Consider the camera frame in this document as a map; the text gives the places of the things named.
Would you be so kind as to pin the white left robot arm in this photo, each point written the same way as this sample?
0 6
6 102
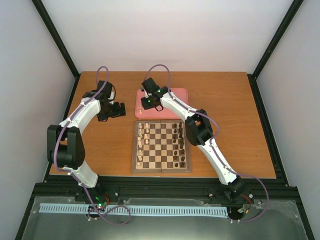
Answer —
65 147

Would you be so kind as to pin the black aluminium frame rail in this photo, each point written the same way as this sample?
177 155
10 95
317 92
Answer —
208 190

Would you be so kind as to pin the black corner post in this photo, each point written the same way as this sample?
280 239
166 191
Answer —
44 15
284 24

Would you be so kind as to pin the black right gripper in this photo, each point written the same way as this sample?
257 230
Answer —
145 106

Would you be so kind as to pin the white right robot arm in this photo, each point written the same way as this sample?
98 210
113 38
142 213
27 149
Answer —
198 131

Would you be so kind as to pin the left black corner post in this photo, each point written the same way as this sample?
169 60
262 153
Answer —
44 15

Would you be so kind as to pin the pink plastic tray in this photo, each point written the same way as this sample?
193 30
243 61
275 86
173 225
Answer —
165 114

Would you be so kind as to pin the light blue slotted cable duct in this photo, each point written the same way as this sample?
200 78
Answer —
139 210

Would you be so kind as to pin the wooden chess board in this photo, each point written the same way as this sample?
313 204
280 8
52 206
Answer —
158 154

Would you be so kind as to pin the right black corner post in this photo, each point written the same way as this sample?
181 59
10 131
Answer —
284 24

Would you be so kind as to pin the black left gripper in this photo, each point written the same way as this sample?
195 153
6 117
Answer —
102 117

